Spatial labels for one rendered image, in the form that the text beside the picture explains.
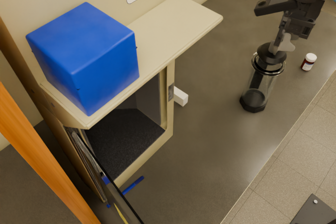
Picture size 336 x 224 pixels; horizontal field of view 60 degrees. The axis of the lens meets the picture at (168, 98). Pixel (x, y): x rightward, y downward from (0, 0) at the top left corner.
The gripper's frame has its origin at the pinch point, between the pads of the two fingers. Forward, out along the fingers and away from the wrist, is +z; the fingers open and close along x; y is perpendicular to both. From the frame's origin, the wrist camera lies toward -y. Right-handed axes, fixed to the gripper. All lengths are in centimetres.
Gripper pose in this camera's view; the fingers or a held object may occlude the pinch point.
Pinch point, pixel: (274, 47)
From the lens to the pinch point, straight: 96.5
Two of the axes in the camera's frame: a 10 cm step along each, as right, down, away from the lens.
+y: 8.9, 3.6, -2.8
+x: 4.5, -7.1, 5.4
